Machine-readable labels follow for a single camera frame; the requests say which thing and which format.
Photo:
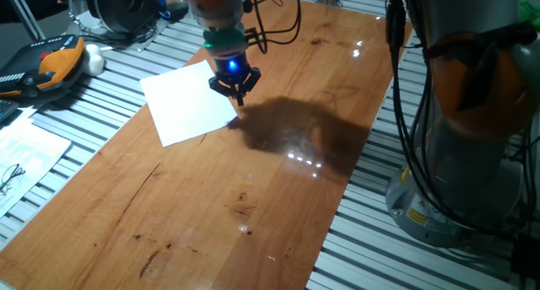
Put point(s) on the orange black teach pendant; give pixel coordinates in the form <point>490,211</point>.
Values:
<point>46,66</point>

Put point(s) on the grey metal tripod leg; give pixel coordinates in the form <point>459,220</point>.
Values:
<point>25,16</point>
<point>74,5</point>

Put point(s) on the printed white document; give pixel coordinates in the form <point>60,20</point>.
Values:
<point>34,155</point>

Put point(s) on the white rounded object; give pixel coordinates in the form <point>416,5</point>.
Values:
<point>93,60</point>

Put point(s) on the white paper sheet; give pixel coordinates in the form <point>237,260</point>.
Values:
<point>185,104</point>

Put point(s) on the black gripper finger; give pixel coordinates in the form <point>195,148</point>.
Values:
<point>225,87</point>
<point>251,82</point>

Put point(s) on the black rimmed eyeglasses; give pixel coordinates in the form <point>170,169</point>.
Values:
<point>10,178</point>

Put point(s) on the glossy wooden board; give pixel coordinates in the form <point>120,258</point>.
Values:
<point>169,218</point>

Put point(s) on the black connector box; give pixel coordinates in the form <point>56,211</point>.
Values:
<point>525,256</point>

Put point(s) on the black sleeved person forearm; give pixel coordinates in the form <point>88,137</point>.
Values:
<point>25,5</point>

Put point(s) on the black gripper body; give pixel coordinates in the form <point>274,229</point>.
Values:
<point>232,68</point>

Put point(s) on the green cloth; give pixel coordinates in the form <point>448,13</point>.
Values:
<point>529,14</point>

